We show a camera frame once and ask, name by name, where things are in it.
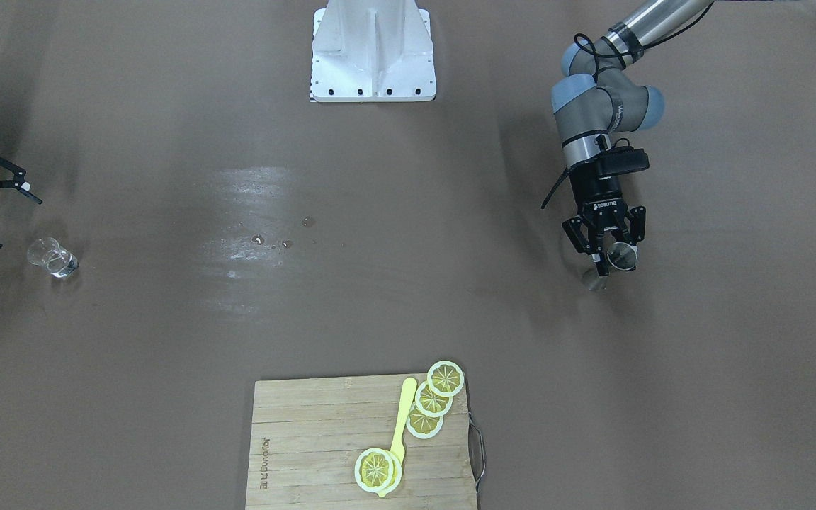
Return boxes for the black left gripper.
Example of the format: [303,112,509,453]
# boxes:
[562,159,647,277]

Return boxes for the steel double jigger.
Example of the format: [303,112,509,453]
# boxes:
[581,244,639,293]

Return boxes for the small clear glass measuring cup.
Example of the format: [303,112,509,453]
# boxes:
[26,237,80,280]

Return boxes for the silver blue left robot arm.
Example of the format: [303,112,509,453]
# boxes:
[551,1,713,286]

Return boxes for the lemon slice end of row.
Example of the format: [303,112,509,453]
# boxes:
[426,361,465,398]

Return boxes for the lemon slice middle of row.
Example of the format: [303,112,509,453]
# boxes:
[414,381,453,419]

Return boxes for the lemon slice near knife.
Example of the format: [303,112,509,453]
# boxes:
[406,404,443,440]

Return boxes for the yellow plastic knife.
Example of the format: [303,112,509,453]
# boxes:
[378,377,418,498]

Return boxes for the lemon slice under pair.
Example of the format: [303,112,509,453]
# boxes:
[385,453,404,494]

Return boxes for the lemon slice top of pair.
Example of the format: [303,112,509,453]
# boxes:
[354,448,394,494]

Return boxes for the bamboo cutting board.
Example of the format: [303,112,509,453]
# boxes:
[245,374,483,509]

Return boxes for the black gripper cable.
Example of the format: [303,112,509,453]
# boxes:
[541,166,572,210]

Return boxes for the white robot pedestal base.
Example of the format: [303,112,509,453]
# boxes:
[309,1,437,103]

